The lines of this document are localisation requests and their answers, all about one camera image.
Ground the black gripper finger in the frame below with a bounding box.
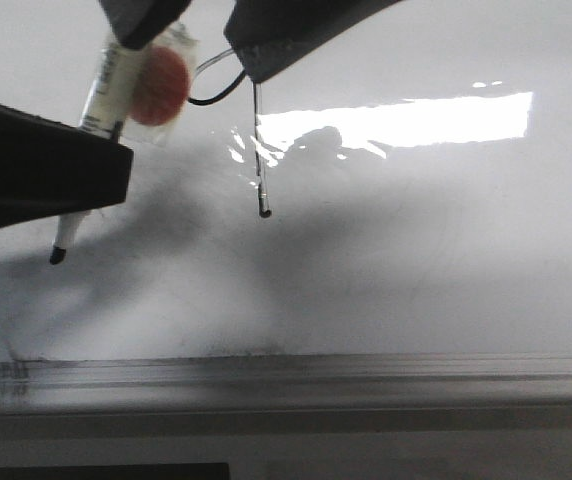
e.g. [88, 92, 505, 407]
[98, 0, 191, 50]
[0, 104, 133, 229]

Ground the white black-tipped whiteboard marker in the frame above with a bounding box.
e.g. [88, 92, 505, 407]
[49, 34, 149, 265]

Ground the red magnet taped to marker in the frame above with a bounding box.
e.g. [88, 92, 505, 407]
[124, 21, 198, 145]

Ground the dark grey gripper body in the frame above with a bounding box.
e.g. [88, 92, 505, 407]
[224, 0, 394, 84]

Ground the white whiteboard with aluminium frame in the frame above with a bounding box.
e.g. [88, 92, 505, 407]
[0, 1, 572, 414]

